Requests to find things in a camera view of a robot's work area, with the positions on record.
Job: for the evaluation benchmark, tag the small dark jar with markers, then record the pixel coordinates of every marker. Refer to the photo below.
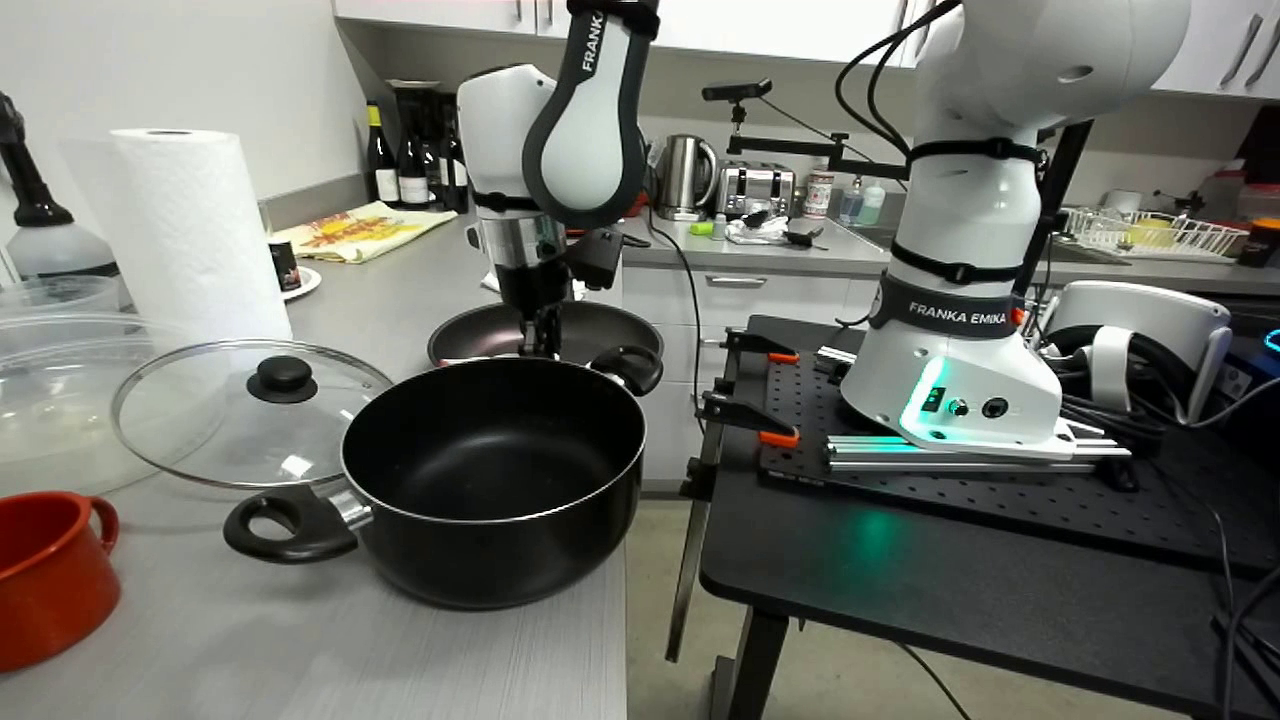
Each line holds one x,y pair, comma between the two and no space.
287,267

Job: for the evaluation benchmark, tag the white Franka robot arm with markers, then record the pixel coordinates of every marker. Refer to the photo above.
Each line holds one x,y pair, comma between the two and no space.
986,212

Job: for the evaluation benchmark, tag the orange-tipped black clamp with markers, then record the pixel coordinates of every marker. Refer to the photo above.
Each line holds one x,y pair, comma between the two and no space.
754,427
765,349

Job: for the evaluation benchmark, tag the white round plate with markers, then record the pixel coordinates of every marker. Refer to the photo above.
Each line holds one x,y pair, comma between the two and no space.
305,284

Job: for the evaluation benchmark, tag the white VR headset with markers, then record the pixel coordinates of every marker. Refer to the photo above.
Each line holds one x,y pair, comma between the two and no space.
1135,312

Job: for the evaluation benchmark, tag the silver electric kettle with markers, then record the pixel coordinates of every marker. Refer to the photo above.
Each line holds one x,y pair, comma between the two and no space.
687,176

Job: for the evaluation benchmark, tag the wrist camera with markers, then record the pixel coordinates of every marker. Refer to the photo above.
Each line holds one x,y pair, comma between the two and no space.
597,257

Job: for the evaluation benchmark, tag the black work table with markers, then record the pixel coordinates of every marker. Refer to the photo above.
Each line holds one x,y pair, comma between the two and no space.
932,585

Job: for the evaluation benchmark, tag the silver aluminium rail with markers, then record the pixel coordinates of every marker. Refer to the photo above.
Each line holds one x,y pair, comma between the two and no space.
963,455

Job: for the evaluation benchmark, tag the black coffee machine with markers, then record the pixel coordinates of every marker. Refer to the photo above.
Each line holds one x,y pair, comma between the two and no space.
427,147

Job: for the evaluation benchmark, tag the glass pot lid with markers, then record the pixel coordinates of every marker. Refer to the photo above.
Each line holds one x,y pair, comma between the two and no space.
201,415

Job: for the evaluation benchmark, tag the clear spray bottle black trigger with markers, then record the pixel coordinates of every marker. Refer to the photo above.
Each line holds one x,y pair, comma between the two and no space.
53,252

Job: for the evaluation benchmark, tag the white upper cabinet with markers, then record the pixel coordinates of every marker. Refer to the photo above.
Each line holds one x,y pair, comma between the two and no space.
774,26

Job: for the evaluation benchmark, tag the silver toaster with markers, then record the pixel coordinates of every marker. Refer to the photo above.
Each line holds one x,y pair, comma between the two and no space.
756,189

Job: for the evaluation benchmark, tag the dark nonstick frying pan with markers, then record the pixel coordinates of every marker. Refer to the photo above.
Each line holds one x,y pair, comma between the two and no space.
483,334

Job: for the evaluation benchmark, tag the black perforated breadboard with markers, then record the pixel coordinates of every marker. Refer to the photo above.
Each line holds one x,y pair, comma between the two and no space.
1172,503

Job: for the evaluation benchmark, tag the white paper towel roll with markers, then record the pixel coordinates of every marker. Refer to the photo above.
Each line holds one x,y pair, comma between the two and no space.
192,240

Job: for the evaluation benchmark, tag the yellow printed cloth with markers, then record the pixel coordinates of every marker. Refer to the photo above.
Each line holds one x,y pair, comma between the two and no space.
354,235

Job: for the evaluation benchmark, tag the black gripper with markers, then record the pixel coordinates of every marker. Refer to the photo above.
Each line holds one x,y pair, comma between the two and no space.
542,294

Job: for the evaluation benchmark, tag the red mug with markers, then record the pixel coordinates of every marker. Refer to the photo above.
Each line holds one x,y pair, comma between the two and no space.
47,585

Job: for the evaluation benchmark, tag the black stereo camera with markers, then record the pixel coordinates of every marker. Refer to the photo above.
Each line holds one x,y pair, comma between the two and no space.
737,91

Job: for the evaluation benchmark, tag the dark wine bottle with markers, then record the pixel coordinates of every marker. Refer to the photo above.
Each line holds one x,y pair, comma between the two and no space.
382,164

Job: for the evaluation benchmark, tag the clear storage jar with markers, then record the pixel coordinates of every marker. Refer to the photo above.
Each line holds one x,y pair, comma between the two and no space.
817,196
867,203

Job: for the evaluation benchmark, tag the clear glass bowl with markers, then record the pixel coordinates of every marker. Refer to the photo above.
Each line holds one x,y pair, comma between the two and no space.
63,403

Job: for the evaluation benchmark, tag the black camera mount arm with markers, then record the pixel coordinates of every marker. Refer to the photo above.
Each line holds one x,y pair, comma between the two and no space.
812,140

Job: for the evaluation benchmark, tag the black cooking pot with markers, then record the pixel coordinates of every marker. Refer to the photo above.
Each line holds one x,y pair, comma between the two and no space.
494,455

